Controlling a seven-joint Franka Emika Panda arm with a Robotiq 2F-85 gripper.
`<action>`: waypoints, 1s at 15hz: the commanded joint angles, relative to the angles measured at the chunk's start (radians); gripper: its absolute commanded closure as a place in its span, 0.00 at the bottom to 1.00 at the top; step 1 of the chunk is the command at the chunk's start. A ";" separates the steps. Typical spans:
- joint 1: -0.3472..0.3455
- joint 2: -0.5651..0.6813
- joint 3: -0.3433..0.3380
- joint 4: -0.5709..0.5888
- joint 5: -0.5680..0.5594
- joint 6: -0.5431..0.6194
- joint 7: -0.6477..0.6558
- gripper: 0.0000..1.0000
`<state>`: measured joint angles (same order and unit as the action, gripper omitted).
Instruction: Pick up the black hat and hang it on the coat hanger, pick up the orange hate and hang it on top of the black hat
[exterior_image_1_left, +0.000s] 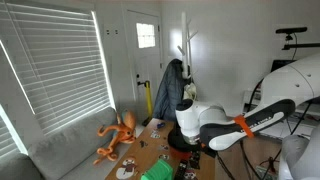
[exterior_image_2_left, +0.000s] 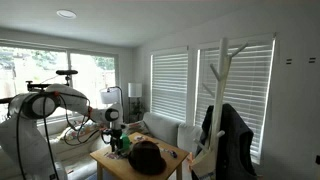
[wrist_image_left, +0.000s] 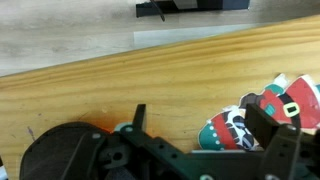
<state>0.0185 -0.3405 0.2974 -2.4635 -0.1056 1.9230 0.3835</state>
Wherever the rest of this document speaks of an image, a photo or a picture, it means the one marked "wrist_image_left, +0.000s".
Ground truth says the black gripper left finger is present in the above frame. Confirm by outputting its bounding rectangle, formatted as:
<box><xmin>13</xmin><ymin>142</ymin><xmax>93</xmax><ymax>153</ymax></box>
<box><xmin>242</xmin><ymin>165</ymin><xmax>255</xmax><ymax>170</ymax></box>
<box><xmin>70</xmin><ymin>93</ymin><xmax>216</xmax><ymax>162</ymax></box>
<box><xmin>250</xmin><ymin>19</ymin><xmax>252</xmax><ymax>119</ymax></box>
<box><xmin>119</xmin><ymin>103</ymin><xmax>188</xmax><ymax>168</ymax></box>

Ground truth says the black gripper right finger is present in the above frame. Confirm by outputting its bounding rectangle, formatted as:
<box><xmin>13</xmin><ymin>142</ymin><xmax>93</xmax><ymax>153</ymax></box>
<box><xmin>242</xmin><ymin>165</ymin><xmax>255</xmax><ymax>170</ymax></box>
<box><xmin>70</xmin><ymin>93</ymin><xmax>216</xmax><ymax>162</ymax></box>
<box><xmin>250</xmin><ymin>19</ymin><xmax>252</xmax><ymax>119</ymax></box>
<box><xmin>244</xmin><ymin>102</ymin><xmax>320</xmax><ymax>180</ymax></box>

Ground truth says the red teal christmas sticker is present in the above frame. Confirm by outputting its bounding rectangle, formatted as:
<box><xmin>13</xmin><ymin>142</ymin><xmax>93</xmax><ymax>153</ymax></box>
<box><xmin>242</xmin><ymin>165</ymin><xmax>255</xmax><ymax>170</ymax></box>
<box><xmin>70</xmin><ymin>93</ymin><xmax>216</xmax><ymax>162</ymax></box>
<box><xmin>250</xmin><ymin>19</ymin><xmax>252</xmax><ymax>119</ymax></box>
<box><xmin>197</xmin><ymin>105</ymin><xmax>260</xmax><ymax>152</ymax></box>

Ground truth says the thin black cable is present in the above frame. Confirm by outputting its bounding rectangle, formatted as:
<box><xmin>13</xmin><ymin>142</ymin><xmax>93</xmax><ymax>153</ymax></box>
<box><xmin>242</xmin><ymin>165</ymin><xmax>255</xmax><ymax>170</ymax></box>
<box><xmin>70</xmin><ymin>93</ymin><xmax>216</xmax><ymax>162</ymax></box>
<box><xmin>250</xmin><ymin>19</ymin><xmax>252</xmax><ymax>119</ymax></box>
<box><xmin>149</xmin><ymin>0</ymin><xmax>166</xmax><ymax>22</ymax></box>

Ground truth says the black hat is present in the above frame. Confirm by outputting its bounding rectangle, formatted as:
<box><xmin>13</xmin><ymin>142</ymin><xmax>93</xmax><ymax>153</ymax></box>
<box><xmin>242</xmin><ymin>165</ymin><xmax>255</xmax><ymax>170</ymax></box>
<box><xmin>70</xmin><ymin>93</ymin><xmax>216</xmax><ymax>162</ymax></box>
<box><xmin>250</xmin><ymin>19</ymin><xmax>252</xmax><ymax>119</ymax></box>
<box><xmin>19</xmin><ymin>121</ymin><xmax>113</xmax><ymax>180</ymax></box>

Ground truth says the red santa sticker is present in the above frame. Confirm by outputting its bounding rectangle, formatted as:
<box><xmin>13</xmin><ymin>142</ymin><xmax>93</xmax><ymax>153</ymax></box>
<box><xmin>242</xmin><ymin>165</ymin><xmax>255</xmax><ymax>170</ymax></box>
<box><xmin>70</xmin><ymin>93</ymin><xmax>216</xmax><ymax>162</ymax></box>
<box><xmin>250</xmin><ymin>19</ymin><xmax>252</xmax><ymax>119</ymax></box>
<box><xmin>239</xmin><ymin>73</ymin><xmax>320</xmax><ymax>132</ymax></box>

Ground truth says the black stand base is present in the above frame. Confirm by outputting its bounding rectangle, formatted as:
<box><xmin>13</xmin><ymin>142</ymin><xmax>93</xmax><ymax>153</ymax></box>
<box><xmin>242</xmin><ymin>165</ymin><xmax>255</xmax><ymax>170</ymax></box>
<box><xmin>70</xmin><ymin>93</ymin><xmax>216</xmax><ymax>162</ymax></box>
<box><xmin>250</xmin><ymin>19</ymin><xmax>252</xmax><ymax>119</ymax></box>
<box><xmin>135</xmin><ymin>0</ymin><xmax>251</xmax><ymax>19</ymax></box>

